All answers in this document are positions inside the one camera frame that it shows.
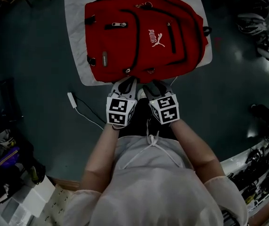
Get person's white shirt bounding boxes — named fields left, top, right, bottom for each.
left=63, top=135, right=249, bottom=226

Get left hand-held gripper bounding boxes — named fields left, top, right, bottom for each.
left=106, top=77, right=138, bottom=127

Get person's right forearm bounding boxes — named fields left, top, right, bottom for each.
left=170, top=119, right=227, bottom=184

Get person's white shoe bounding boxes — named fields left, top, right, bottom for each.
left=137, top=88, right=149, bottom=101

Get purple pouch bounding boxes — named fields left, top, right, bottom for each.
left=0, top=146, right=21, bottom=168

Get white cardboard box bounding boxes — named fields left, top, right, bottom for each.
left=11, top=175, right=56, bottom=224

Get pile of black parts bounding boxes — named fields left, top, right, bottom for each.
left=227, top=142, right=269, bottom=207

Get white dotted sheet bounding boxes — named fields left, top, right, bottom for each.
left=34, top=184, right=80, bottom=226

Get person's black trousers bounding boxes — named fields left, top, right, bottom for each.
left=119, top=97, right=179, bottom=141

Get red backpack bag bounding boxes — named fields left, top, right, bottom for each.
left=84, top=0, right=212, bottom=84

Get pile of grey bags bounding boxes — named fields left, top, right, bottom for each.
left=236, top=6, right=269, bottom=64

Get wooden board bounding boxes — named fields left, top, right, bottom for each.
left=49, top=177, right=81, bottom=192

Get white adapter cable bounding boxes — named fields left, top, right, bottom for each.
left=74, top=106, right=105, bottom=131

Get white table cloth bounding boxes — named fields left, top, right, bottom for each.
left=64, top=0, right=213, bottom=87

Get white drawstring cord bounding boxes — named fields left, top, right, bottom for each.
left=122, top=120, right=185, bottom=170

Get person's left forearm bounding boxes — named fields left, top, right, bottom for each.
left=81, top=122, right=121, bottom=193

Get white power adapter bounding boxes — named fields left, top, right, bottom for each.
left=67, top=92, right=78, bottom=108

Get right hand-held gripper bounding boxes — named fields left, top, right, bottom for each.
left=142, top=79, right=181, bottom=126

